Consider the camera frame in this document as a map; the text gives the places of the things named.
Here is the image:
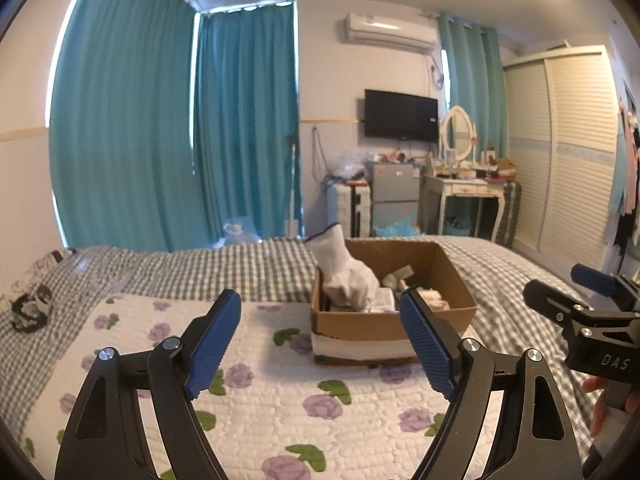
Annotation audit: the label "black wall television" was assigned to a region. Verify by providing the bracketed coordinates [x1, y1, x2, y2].
[364, 89, 439, 143]

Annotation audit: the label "clear plastic bag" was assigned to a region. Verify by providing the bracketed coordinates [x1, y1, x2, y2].
[332, 149, 368, 181]

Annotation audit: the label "small silver fridge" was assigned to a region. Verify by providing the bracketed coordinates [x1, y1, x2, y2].
[366, 160, 421, 236]

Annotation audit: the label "cream louvred wardrobe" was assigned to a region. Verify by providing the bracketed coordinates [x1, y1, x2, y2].
[501, 45, 626, 273]

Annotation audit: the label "cardboard box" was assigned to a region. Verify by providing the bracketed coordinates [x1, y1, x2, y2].
[310, 239, 478, 365]

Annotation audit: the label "beige sock bundle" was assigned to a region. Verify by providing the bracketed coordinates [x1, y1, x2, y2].
[382, 265, 416, 291]

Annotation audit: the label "oval vanity mirror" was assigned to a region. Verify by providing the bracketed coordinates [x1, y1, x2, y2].
[439, 106, 476, 166]

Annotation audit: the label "black and white plush toy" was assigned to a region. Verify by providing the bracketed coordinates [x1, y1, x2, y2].
[10, 284, 53, 333]

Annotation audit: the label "dark suitcase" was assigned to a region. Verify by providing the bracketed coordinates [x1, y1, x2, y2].
[500, 180, 523, 247]

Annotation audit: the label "hanging clothes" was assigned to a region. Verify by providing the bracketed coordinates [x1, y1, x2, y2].
[612, 102, 640, 261]

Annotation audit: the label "white sock with blue rim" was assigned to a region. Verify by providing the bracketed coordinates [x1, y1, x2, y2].
[305, 224, 383, 311]

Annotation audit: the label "clear water jug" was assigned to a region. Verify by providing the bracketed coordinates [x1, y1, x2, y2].
[222, 217, 263, 246]

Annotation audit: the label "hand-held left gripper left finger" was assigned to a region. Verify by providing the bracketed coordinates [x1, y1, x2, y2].
[54, 288, 242, 480]

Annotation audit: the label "cream sock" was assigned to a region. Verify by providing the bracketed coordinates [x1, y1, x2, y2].
[412, 285, 450, 313]

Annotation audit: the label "air conditioner power cable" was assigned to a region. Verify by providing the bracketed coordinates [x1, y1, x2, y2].
[430, 52, 446, 91]

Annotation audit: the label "black wall cable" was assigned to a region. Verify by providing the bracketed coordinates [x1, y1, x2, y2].
[310, 127, 331, 181]

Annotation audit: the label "patterned pillow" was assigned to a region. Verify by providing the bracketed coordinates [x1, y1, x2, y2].
[0, 247, 78, 306]

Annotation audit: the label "white dressing table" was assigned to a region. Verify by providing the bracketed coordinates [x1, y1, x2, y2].
[417, 175, 506, 243]

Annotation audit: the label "wide teal curtain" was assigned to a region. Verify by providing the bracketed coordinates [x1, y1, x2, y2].
[49, 0, 201, 252]

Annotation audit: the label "white air conditioner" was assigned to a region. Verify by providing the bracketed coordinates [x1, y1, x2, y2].
[343, 12, 437, 53]

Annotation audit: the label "person's right hand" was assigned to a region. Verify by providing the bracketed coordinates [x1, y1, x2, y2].
[582, 375, 621, 437]

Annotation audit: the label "blue plastic bag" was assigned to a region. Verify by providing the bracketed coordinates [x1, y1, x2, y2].
[372, 212, 421, 237]

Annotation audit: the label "narrow teal curtain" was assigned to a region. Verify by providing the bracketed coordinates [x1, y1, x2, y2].
[192, 2, 303, 246]

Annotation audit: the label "white suitcase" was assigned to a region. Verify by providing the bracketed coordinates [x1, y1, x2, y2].
[327, 182, 373, 238]

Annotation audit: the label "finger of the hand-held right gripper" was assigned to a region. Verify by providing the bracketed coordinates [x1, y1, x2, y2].
[523, 280, 601, 338]
[571, 263, 640, 311]

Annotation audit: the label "floral quilted mat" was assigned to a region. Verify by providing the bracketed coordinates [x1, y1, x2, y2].
[22, 292, 506, 480]

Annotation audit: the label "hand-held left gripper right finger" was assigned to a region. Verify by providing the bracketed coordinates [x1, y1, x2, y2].
[399, 287, 585, 480]

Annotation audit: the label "light teal curtain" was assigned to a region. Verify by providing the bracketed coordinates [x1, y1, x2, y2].
[437, 12, 508, 161]

